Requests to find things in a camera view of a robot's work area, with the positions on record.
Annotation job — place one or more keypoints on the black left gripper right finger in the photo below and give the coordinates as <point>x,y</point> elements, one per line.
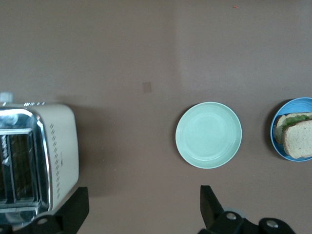
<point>212,212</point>

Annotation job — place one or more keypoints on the cream chrome toaster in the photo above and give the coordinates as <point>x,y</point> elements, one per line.
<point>63,146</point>

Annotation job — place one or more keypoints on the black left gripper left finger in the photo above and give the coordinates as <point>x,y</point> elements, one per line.
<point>73,212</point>

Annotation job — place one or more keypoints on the blue round plate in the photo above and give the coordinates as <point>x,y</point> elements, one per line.
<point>280,151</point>

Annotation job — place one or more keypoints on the light green round plate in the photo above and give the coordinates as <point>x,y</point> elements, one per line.
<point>208,135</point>

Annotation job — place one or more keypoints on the brown bread slice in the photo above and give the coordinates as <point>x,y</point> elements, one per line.
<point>279,129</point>
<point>301,141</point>

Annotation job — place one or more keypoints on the green lettuce leaf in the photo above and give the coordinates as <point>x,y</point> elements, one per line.
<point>295,119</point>

